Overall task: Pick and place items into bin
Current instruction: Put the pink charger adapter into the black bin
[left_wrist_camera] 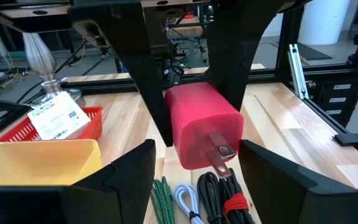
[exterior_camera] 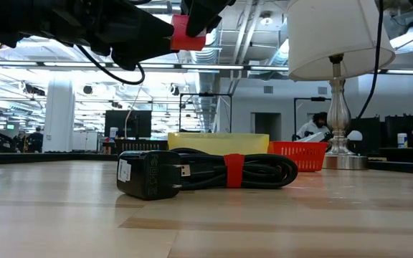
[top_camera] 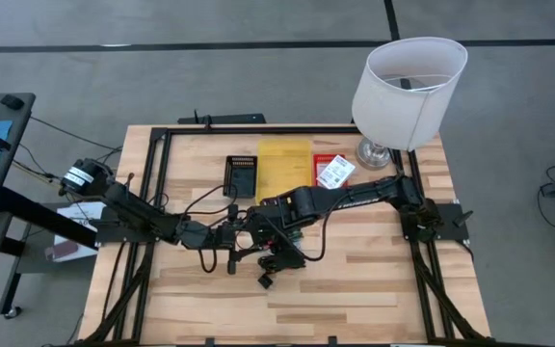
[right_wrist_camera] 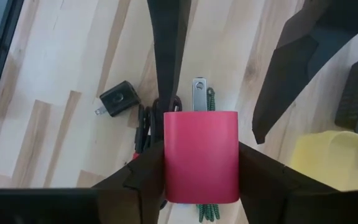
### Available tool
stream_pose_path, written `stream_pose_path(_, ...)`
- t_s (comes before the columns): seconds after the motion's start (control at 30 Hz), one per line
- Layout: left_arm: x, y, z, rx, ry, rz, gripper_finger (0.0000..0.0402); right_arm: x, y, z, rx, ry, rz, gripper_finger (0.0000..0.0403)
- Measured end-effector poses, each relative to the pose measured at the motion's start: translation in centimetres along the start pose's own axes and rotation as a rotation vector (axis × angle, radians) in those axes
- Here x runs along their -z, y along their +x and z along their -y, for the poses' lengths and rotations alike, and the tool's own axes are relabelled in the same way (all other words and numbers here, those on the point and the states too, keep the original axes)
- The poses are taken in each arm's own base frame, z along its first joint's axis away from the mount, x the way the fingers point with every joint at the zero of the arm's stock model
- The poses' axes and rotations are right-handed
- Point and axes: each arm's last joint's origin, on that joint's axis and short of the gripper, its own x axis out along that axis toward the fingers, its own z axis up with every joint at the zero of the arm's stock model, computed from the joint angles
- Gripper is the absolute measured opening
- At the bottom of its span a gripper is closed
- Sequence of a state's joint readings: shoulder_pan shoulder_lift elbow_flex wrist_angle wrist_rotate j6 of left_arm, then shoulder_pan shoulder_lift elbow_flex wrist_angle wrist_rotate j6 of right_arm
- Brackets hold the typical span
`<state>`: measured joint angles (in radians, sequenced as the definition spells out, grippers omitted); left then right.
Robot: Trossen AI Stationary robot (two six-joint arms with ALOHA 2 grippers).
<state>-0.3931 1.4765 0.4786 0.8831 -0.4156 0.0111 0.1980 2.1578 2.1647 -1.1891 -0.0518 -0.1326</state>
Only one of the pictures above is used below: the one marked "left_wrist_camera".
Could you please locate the black floor mat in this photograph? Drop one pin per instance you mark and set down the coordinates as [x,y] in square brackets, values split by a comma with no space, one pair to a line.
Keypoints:
[314,53]

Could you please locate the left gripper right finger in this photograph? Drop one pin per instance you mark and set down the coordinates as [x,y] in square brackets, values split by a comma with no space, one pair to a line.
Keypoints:
[272,183]

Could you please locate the yellow translucent plastic bin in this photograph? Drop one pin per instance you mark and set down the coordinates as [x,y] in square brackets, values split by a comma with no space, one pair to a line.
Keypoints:
[36,165]

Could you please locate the white green acer box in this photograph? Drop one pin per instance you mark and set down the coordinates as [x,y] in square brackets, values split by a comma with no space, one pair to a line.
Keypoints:
[57,116]

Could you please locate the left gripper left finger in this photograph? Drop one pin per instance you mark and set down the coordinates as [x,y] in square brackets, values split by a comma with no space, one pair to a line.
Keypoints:
[132,183]

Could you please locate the pink wall charger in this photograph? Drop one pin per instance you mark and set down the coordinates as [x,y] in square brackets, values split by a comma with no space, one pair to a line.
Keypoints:
[197,124]

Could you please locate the black flat bracket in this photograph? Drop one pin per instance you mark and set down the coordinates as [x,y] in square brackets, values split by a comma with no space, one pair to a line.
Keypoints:
[356,139]

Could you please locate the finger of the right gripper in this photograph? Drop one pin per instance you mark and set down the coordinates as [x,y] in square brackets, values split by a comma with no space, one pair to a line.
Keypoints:
[135,56]
[232,46]

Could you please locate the black aluminium table frame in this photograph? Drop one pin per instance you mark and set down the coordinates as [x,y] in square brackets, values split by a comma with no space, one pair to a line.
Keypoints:
[104,84]

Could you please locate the silver aluminium extrusion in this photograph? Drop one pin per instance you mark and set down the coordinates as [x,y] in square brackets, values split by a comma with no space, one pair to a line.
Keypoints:
[297,71]

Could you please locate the white round column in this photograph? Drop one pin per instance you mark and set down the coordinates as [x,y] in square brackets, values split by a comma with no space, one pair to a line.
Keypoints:
[323,21]

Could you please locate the red slotted plastic basket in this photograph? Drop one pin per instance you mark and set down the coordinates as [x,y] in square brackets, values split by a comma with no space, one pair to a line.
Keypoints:
[95,124]

